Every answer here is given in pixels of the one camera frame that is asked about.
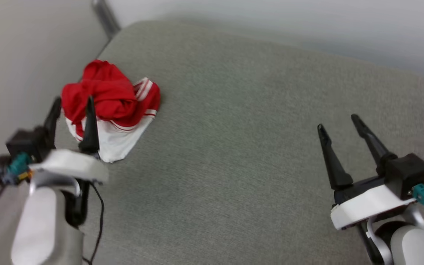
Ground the grey fabric sofa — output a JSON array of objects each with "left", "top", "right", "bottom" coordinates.
[{"left": 0, "top": 20, "right": 424, "bottom": 265}]

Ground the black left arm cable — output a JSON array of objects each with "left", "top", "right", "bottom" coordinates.
[{"left": 82, "top": 182, "right": 105, "bottom": 265}]

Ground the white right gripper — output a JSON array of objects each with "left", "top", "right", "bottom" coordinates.
[{"left": 317, "top": 114, "right": 417, "bottom": 230}]

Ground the red and white t-shirt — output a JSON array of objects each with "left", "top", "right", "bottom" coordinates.
[{"left": 61, "top": 60, "right": 161, "bottom": 163}]

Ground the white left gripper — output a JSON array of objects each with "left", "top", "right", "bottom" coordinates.
[{"left": 31, "top": 96, "right": 109, "bottom": 184}]

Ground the teal left camera connector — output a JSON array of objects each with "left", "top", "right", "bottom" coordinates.
[{"left": 7, "top": 152, "right": 33, "bottom": 184}]

